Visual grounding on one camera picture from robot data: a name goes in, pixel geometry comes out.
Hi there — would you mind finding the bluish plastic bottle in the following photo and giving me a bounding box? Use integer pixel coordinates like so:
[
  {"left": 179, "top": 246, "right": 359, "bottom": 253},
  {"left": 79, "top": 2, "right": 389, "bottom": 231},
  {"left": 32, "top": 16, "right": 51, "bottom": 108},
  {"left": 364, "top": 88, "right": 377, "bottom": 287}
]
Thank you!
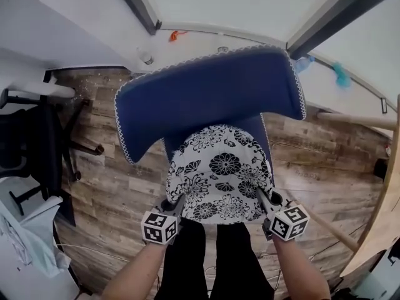
[{"left": 293, "top": 54, "right": 316, "bottom": 74}]

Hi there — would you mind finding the person's black clothing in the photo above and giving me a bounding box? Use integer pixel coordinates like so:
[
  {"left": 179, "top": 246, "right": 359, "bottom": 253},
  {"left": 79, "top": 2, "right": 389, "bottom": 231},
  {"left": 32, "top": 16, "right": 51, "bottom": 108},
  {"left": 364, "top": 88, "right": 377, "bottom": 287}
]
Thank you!
[{"left": 156, "top": 219, "right": 276, "bottom": 300}]

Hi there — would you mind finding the clear plastic bottle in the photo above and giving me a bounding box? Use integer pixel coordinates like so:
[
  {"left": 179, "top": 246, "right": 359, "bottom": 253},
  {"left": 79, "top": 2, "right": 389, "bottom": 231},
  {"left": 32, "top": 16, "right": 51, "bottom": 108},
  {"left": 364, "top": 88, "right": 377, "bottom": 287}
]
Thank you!
[{"left": 137, "top": 47, "right": 154, "bottom": 66}]

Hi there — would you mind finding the black and white floral cushion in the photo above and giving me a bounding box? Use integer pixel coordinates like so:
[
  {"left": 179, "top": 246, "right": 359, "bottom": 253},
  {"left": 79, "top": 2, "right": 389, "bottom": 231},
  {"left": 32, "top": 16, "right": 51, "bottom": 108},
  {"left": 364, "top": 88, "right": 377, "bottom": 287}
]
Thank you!
[{"left": 165, "top": 124, "right": 276, "bottom": 224}]

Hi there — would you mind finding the blue fabric chair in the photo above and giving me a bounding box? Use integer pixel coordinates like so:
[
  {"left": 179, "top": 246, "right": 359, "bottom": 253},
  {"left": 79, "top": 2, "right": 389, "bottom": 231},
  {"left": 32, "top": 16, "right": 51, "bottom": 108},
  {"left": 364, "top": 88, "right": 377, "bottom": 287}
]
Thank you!
[{"left": 114, "top": 44, "right": 309, "bottom": 223}]

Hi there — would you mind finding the thin white floor cable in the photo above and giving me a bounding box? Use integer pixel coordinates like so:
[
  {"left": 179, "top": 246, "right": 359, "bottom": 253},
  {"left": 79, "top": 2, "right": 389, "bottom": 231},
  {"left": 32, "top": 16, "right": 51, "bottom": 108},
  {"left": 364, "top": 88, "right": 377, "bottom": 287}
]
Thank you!
[{"left": 55, "top": 243, "right": 132, "bottom": 263}]

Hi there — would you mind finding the teal fluffy item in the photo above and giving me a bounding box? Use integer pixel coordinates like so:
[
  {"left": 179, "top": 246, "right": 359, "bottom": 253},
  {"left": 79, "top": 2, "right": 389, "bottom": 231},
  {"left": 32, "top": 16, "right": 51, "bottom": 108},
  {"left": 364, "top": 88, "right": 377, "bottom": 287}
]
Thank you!
[{"left": 331, "top": 61, "right": 353, "bottom": 89}]

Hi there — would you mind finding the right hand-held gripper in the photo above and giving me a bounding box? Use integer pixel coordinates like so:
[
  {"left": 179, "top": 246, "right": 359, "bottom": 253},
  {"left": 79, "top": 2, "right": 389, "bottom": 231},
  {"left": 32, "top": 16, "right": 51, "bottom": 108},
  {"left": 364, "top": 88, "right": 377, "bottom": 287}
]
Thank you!
[{"left": 255, "top": 187, "right": 311, "bottom": 242}]

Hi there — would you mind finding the small orange item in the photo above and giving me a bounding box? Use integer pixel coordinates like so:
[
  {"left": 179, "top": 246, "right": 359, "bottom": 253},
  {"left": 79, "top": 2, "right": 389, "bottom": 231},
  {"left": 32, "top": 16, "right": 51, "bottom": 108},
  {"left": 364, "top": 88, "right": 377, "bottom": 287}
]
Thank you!
[{"left": 169, "top": 29, "right": 188, "bottom": 43}]

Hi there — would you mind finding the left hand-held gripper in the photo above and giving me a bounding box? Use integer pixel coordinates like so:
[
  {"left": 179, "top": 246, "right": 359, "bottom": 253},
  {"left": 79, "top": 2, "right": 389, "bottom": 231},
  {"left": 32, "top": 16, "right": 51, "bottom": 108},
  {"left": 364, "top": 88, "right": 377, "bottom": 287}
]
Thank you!
[{"left": 140, "top": 194, "right": 187, "bottom": 247}]

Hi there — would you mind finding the person's left forearm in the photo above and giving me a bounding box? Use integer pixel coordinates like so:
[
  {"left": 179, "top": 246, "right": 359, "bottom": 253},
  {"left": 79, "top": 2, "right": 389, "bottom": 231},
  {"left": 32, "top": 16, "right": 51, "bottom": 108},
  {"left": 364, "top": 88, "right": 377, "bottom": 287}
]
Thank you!
[{"left": 99, "top": 241, "right": 166, "bottom": 300}]

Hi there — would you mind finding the person's right forearm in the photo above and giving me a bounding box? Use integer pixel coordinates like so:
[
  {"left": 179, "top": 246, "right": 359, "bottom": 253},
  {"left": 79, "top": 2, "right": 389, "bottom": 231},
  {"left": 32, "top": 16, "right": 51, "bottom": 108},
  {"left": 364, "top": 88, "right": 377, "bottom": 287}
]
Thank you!
[{"left": 273, "top": 234, "right": 332, "bottom": 300}]

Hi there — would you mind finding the black office chair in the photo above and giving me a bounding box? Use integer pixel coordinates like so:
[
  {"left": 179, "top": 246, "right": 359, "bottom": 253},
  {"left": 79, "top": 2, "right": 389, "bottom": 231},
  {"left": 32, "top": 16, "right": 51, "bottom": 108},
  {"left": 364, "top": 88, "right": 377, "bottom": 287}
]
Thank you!
[{"left": 0, "top": 87, "right": 106, "bottom": 228}]

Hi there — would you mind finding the light wooden table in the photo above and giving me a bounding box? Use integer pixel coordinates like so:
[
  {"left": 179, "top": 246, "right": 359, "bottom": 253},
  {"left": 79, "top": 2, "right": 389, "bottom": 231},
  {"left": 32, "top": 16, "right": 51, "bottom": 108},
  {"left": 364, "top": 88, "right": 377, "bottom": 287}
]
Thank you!
[{"left": 307, "top": 94, "right": 400, "bottom": 279}]

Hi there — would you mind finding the white cloth pile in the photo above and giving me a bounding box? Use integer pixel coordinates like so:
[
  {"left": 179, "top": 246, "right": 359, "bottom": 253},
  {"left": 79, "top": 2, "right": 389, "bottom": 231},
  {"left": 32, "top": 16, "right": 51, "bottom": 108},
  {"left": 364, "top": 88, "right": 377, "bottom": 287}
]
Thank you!
[{"left": 0, "top": 179, "right": 79, "bottom": 300}]

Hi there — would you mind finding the crumpled white paper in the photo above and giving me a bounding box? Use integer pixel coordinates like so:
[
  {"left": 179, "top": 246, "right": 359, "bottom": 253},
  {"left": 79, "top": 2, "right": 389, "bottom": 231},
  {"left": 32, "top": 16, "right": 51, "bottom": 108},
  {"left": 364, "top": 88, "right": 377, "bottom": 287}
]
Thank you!
[{"left": 0, "top": 214, "right": 32, "bottom": 271}]

